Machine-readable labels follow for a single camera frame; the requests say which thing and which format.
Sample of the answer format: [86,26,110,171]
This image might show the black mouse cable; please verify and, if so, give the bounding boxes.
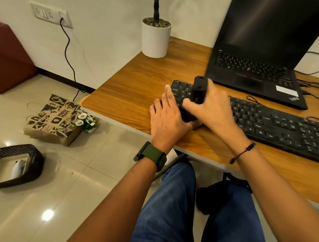
[298,78,319,89]

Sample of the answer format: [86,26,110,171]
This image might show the white wall socket panel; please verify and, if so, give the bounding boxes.
[30,2,73,29]

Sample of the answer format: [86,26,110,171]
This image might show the black laptop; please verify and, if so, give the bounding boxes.
[205,0,319,111]

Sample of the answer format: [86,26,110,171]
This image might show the person's left forearm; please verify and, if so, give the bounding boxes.
[67,157,158,242]

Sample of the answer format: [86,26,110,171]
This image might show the white seat chair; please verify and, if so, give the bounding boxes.
[153,149,187,181]

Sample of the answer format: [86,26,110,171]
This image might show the green strap smartwatch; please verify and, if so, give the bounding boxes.
[133,141,167,173]

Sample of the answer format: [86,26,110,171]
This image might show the person's left hand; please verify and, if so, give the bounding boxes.
[149,84,202,155]

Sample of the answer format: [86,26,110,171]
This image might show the person's right forearm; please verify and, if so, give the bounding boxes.
[235,147,319,242]

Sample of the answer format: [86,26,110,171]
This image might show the white sock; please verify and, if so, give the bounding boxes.
[11,159,27,180]

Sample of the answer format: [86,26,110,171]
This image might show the black metal table leg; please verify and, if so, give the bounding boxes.
[222,172,253,192]

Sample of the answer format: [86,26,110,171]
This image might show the maroon sofa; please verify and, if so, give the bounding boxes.
[0,22,38,94]

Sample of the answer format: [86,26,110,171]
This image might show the black cleaning brush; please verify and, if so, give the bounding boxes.
[179,75,209,123]

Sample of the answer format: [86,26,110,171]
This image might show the person's right hand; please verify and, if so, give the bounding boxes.
[182,78,255,155]

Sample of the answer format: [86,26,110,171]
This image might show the black keyboard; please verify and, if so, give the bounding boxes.
[169,79,319,163]

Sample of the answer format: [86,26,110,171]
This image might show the printed brown paper bag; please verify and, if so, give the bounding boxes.
[24,93,85,147]

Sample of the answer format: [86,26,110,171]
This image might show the black cord bracelet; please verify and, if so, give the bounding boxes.
[229,142,257,165]

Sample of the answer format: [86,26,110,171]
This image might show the black woven basket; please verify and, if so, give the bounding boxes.
[0,144,45,189]

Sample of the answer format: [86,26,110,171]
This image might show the black wall power cable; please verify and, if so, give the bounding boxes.
[59,18,86,102]

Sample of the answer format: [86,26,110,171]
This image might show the white plant pot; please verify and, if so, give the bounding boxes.
[141,17,172,59]

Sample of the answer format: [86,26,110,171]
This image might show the person's blue jeans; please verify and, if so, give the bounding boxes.
[129,162,266,242]

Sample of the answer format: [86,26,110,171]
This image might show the black looped laptop cable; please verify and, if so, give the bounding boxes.
[294,51,319,76]

